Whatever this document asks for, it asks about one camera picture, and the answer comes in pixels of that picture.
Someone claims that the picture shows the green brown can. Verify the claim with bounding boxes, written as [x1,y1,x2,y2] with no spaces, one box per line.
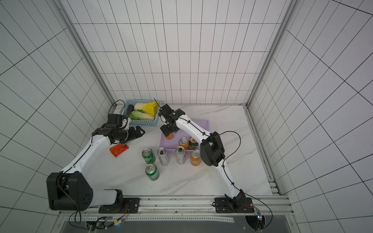
[188,137,199,150]

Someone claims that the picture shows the green lettuce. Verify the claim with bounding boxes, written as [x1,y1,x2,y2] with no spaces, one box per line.
[130,110,154,121]

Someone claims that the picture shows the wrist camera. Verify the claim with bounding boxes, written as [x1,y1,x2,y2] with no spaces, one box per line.
[158,104,174,119]
[105,114,129,129]

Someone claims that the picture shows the green sprite can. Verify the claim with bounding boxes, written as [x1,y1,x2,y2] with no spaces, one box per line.
[145,164,160,181]
[141,148,156,164]

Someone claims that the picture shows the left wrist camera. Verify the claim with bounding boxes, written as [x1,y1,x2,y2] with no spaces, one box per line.
[105,114,129,129]

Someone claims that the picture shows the silver slim can back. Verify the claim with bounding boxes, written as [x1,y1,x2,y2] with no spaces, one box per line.
[157,147,170,166]

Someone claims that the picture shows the purple plastic basket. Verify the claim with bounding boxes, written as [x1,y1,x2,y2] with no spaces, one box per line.
[158,117,212,155]

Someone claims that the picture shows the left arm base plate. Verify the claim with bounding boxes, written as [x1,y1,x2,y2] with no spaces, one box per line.
[99,198,140,214]

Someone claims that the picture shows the blue plastic basket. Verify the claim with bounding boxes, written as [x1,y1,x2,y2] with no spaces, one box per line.
[122,100,160,127]

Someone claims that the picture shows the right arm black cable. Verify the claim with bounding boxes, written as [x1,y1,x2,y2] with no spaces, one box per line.
[153,98,274,231]

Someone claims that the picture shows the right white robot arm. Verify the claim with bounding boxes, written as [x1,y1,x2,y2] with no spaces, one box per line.
[158,104,246,212]

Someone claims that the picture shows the yellow napa cabbage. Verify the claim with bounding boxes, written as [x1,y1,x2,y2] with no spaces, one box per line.
[134,102,159,116]

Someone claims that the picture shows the silver slim can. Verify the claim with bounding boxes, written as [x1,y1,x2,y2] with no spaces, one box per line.
[157,147,170,166]
[175,146,186,165]

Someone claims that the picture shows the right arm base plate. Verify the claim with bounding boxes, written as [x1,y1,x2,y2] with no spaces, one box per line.
[212,197,255,214]

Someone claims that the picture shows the dark purple eggplant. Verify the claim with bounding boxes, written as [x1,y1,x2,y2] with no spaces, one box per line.
[126,104,134,118]

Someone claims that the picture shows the red snack packet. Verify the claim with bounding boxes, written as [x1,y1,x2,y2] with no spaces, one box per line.
[109,143,129,157]

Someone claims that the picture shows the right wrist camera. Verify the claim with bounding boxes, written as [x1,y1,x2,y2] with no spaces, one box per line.
[158,104,174,119]

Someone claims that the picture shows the orange fanta can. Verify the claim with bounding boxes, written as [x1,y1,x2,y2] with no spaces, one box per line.
[178,137,189,150]
[190,150,202,167]
[166,133,174,140]

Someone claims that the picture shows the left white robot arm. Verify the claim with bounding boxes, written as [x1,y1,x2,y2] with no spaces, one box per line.
[46,126,145,213]

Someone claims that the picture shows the aluminium mounting rail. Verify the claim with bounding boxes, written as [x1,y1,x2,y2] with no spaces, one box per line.
[60,196,294,223]

